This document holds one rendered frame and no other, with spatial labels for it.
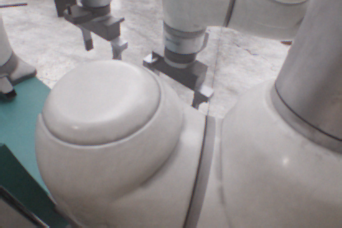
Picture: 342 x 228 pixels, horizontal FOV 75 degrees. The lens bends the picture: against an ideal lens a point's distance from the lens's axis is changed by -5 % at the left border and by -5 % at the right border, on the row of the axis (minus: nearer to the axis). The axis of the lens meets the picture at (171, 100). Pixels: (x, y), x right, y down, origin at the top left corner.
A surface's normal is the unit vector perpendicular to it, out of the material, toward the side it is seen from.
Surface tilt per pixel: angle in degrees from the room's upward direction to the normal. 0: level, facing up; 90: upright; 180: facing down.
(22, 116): 0
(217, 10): 94
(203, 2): 89
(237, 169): 66
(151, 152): 50
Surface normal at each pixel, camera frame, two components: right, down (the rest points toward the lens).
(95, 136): 0.05, 0.05
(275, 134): -0.61, -0.39
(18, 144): 0.10, -0.67
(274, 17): -0.22, 0.85
